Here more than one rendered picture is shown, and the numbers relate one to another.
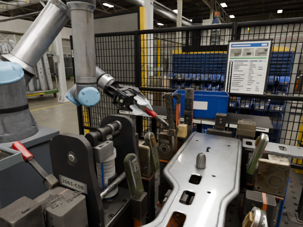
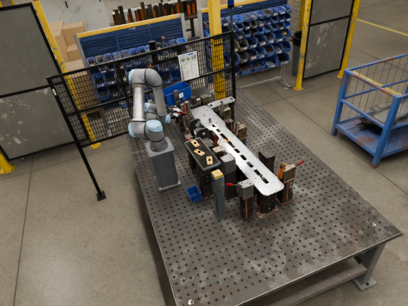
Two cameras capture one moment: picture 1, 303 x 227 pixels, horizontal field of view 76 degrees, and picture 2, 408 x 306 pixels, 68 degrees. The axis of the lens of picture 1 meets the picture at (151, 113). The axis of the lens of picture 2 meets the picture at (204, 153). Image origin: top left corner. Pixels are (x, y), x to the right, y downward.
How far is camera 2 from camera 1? 2.32 m
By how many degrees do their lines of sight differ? 47
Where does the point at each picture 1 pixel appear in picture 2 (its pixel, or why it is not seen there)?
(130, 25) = (23, 22)
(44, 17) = (142, 95)
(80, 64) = (163, 108)
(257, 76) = (194, 68)
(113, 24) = not seen: outside the picture
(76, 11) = (159, 89)
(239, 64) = (185, 65)
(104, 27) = not seen: outside the picture
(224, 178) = (219, 121)
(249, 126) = (206, 98)
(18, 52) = (142, 115)
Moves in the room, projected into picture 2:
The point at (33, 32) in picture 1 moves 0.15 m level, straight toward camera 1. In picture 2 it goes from (142, 104) to (160, 104)
